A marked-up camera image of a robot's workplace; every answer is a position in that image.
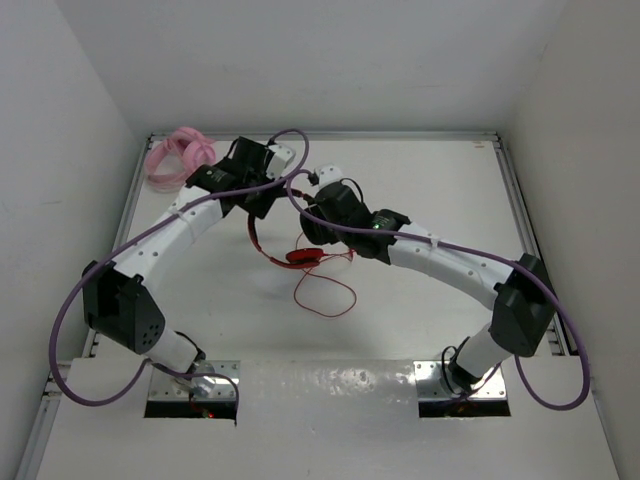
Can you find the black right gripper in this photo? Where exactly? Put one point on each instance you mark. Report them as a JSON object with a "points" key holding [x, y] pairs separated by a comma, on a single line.
{"points": [[326, 235]]}

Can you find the white front board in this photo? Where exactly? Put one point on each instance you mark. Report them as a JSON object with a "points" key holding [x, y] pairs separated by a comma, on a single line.
{"points": [[327, 420]]}

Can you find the aluminium table frame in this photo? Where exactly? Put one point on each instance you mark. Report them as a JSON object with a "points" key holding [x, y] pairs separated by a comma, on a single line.
{"points": [[460, 184]]}

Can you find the metal base plate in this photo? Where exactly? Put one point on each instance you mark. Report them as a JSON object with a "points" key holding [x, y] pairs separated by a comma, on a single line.
{"points": [[216, 385], [435, 381]]}

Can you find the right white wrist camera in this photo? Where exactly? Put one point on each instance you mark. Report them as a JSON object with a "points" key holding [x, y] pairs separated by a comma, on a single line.
{"points": [[325, 175]]}

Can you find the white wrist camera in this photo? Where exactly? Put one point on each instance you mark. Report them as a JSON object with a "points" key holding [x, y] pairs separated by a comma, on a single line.
{"points": [[325, 175], [281, 157]]}

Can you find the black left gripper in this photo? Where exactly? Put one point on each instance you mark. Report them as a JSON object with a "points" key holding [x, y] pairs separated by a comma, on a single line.
{"points": [[257, 207]]}

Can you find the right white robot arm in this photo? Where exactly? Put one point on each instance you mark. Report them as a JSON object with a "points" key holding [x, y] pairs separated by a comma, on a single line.
{"points": [[520, 312]]}

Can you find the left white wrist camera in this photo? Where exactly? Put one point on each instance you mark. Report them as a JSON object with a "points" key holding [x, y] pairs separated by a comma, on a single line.
{"points": [[281, 157]]}

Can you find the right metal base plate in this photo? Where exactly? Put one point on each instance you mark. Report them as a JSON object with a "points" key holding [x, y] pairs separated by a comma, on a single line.
{"points": [[435, 381]]}

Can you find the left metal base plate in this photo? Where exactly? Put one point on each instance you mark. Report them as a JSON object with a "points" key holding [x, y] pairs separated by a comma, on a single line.
{"points": [[216, 385]]}

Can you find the red black headphones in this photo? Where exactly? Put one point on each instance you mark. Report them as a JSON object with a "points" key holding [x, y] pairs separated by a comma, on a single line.
{"points": [[297, 259]]}

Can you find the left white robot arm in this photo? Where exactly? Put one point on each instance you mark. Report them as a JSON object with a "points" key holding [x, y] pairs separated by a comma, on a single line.
{"points": [[118, 299]]}

